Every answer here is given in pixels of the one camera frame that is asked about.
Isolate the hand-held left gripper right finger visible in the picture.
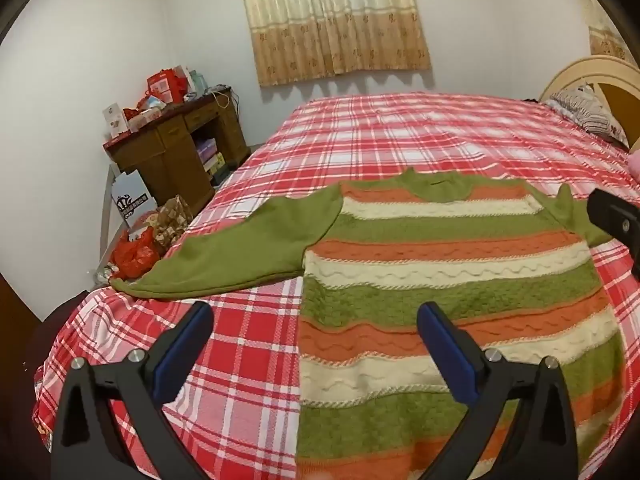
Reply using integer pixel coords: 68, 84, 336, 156
416, 301, 581, 480

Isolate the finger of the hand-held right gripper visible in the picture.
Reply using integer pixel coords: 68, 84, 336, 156
587, 187, 640, 276

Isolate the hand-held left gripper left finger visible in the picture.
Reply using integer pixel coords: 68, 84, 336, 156
50, 301, 216, 480

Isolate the green orange cream striped sweater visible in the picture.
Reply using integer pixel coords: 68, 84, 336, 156
109, 169, 628, 480

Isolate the red plastic bag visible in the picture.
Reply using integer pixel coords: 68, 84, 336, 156
109, 227, 161, 278

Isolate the striped pillow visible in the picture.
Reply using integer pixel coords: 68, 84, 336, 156
545, 85, 630, 148

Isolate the beige wooden headboard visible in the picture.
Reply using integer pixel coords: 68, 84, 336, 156
539, 55, 640, 151

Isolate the white cardboard with black print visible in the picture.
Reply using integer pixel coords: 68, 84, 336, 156
111, 167, 151, 231

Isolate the beige patterned curtain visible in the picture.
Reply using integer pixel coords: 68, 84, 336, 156
587, 7, 633, 63
235, 0, 432, 88

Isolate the brown wooden desk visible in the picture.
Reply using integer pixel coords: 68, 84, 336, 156
102, 87, 251, 213

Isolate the red plaid bed sheet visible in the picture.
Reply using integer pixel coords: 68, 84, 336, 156
32, 91, 640, 480

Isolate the flat red box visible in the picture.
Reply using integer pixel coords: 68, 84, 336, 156
122, 107, 166, 133

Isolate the white printed box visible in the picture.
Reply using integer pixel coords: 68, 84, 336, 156
102, 103, 127, 141

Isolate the large red gift box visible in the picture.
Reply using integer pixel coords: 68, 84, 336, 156
146, 71, 188, 106

